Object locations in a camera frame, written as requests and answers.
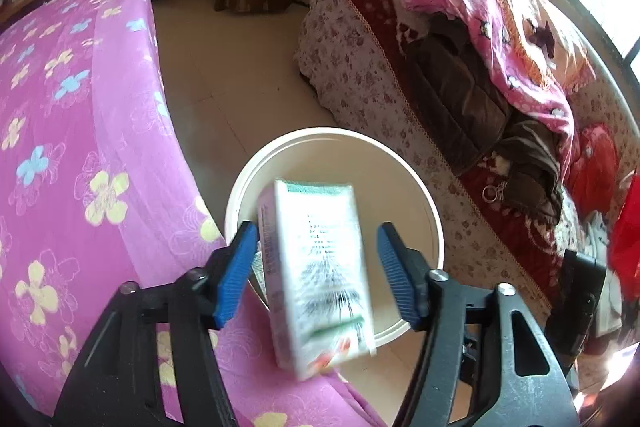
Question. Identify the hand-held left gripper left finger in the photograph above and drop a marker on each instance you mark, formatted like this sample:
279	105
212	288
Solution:
237	272

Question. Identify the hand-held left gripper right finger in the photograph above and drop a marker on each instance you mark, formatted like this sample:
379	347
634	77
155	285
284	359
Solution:
395	272

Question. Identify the white green medicine box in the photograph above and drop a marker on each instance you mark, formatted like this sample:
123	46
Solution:
315	277

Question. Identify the white plastic bucket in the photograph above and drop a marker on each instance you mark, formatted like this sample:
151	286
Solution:
390	187

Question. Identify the red plastic bag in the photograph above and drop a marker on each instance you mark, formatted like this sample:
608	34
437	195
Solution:
627	232

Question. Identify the red cloth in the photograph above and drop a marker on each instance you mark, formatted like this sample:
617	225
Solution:
595	162

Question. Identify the brown jacket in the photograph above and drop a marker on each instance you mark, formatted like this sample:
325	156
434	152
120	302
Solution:
450	92

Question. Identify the pink floral bed sheet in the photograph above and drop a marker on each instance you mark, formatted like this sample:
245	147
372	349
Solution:
75	157

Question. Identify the floral sofa cover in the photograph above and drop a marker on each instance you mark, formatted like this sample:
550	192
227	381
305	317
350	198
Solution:
350	57

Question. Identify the pink printed blanket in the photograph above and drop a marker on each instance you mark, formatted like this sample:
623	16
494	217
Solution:
490	17

